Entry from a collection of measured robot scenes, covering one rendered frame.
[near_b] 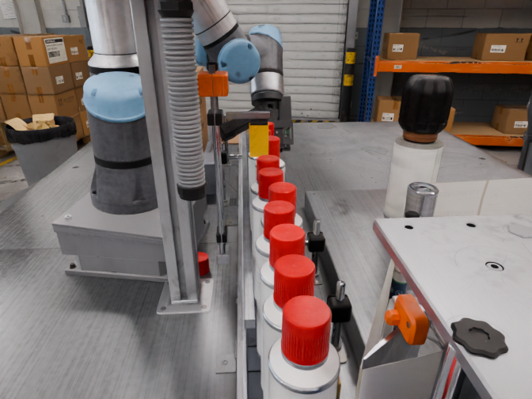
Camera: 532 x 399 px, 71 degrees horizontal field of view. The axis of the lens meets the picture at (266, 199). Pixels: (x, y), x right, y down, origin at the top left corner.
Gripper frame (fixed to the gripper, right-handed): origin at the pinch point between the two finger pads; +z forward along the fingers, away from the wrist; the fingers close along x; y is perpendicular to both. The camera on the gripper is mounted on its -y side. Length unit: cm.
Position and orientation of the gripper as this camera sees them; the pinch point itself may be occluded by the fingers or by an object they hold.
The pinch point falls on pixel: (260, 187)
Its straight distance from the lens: 81.3
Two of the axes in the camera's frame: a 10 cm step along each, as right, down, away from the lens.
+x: -0.5, 0.8, 10.0
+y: 10.0, -0.3, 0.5
